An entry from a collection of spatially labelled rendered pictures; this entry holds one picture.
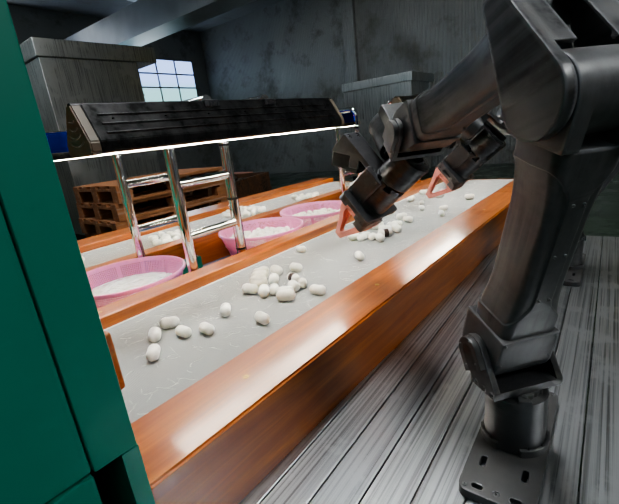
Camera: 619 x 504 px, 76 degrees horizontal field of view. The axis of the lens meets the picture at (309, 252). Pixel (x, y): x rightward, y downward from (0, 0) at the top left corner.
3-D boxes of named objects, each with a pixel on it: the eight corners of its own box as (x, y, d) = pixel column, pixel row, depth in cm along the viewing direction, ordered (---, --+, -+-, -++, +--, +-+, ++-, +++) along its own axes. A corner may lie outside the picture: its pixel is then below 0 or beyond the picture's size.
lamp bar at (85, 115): (345, 126, 99) (343, 95, 97) (91, 155, 54) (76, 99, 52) (320, 129, 104) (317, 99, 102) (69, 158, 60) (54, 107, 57)
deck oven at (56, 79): (189, 220, 581) (154, 47, 514) (90, 248, 478) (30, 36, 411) (129, 215, 692) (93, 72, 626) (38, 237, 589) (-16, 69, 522)
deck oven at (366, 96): (436, 171, 781) (434, 73, 729) (415, 180, 702) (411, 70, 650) (373, 174, 861) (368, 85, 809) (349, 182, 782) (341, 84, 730)
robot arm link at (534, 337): (458, 348, 48) (525, 45, 30) (507, 336, 49) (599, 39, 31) (490, 389, 43) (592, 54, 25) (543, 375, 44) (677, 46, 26)
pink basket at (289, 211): (368, 226, 149) (366, 201, 146) (325, 246, 129) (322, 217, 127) (313, 222, 165) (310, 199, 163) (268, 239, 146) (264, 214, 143)
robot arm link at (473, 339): (457, 329, 45) (490, 355, 39) (526, 314, 46) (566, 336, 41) (458, 377, 46) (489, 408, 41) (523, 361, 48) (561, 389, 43)
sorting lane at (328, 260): (517, 183, 172) (517, 178, 172) (89, 475, 42) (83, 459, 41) (448, 184, 191) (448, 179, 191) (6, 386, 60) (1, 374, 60)
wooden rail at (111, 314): (448, 197, 193) (448, 174, 190) (19, 421, 62) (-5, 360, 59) (437, 197, 196) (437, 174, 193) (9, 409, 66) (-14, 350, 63)
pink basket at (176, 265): (202, 283, 108) (195, 250, 106) (177, 329, 83) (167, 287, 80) (104, 295, 108) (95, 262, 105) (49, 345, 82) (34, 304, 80)
